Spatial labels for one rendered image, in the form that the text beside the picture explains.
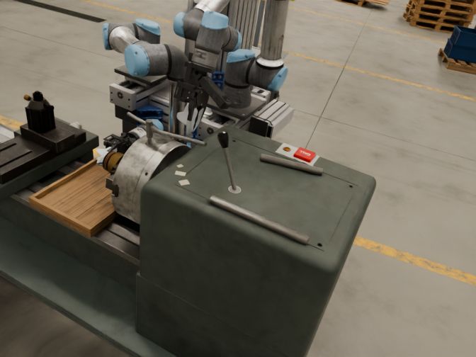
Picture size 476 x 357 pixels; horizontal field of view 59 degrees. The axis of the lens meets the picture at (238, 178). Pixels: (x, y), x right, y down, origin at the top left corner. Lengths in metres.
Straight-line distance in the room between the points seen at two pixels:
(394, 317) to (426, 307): 0.26
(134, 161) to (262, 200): 0.44
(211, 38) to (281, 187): 0.47
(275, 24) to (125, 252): 1.00
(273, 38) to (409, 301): 1.89
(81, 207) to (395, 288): 2.04
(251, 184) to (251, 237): 0.21
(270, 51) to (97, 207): 0.91
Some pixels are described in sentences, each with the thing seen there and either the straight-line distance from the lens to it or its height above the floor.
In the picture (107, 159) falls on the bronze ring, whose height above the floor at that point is 1.10.
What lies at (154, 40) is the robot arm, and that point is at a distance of 2.07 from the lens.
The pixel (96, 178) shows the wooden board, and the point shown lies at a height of 0.89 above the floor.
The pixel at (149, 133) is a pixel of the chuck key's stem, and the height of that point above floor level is 1.28.
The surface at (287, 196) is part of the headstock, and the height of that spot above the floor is 1.25.
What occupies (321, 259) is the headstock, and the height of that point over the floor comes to 1.25.
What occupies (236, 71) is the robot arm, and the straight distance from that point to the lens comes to 1.82.
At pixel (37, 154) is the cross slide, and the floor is 0.97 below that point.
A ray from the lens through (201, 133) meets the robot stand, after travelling 1.84.
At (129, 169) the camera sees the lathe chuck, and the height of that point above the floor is 1.19.
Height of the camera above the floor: 1.96
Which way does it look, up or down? 35 degrees down
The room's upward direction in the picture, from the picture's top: 10 degrees clockwise
